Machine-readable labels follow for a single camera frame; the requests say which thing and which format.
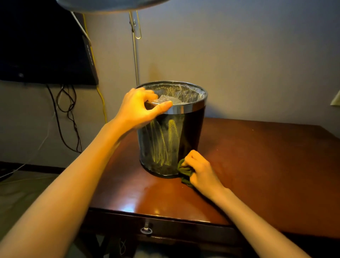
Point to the person's left hand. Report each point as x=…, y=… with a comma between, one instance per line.
x=135, y=109

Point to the person's right hand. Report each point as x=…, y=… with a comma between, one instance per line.
x=204, y=175

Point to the green cleaning cloth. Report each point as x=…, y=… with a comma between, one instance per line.
x=183, y=171

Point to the black metal trash bin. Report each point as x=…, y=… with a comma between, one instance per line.
x=164, y=143

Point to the clear plastic bin liner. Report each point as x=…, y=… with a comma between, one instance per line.
x=183, y=91

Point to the person's right forearm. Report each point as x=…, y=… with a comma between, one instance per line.
x=255, y=228

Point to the person's left forearm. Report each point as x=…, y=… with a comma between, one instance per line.
x=61, y=196

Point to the brown wooden table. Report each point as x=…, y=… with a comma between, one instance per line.
x=279, y=170

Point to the white trousers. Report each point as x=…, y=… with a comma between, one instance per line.
x=159, y=254

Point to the grey shade metal lamp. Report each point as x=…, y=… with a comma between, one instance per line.
x=106, y=5

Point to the black television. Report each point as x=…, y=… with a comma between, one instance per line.
x=39, y=45

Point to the beige wall switch plate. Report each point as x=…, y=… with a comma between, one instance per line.
x=336, y=99

